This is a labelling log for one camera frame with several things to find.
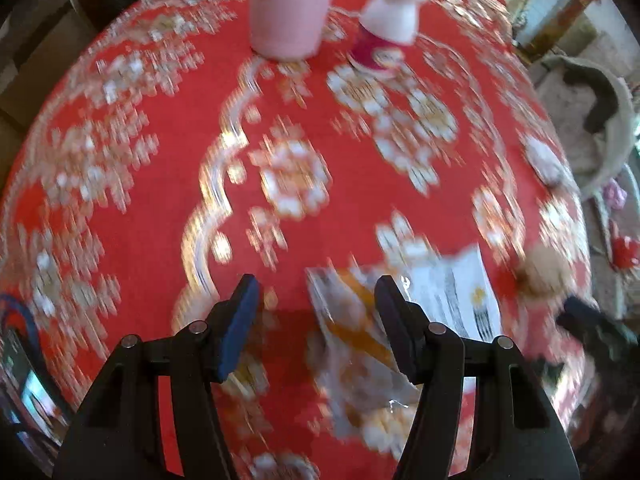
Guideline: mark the white bottle magenta label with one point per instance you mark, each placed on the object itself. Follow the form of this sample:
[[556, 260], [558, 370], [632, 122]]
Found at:
[[387, 25]]

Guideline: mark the clear plastic wrapper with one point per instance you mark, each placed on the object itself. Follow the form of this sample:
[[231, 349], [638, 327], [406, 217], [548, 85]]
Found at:
[[350, 355]]

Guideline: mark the pink thermos bottle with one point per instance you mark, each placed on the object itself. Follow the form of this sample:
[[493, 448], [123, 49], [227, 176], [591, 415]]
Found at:
[[290, 5]]

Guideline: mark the white crumpled tissue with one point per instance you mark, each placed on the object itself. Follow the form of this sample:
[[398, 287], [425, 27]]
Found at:
[[545, 160]]

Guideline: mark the small purple toy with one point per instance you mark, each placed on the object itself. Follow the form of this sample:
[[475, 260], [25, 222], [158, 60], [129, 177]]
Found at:
[[615, 195]]

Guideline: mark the wooden stool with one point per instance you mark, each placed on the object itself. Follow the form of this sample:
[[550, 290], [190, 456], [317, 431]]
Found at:
[[45, 50]]

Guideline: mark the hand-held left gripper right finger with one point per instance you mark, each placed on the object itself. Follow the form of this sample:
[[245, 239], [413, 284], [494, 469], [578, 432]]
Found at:
[[400, 325]]

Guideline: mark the red embroidered tablecloth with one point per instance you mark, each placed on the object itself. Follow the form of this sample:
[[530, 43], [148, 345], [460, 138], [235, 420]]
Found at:
[[360, 195]]

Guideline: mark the white printed paper packet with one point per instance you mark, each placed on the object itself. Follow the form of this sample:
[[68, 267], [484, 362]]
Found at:
[[460, 295]]

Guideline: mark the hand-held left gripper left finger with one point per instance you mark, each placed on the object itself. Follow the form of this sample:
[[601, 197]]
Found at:
[[240, 320]]

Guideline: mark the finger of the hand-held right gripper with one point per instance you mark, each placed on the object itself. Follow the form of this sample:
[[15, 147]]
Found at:
[[590, 317]]

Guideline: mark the red paper decoration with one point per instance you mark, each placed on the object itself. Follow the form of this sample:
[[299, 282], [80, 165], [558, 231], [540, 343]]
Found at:
[[626, 251]]

